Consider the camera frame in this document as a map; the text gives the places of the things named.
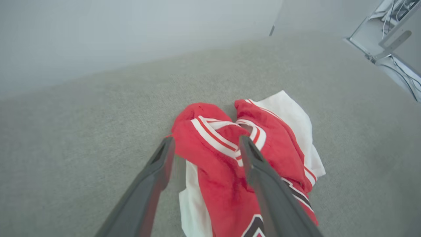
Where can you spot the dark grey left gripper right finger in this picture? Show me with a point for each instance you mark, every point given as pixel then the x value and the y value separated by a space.
pixel 279 200

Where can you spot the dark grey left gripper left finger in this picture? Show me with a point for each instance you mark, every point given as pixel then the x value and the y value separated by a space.
pixel 146 187

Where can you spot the grey metal stand frame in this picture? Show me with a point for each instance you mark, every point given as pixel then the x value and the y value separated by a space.
pixel 399 36

